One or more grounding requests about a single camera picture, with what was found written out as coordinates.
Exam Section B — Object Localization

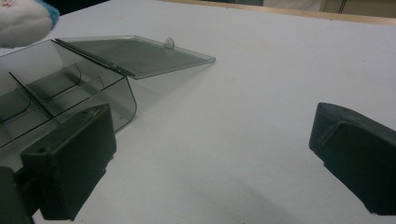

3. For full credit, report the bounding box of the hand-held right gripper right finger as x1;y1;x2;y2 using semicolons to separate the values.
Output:
308;102;396;217

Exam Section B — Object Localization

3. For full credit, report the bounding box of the smoky transparent plastic storage box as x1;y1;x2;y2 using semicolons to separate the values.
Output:
0;35;217;149

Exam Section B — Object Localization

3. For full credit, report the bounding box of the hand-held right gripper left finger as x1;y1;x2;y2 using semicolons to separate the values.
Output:
20;103;118;222

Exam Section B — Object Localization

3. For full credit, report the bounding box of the white and blue plush toy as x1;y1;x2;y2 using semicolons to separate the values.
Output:
0;0;61;49

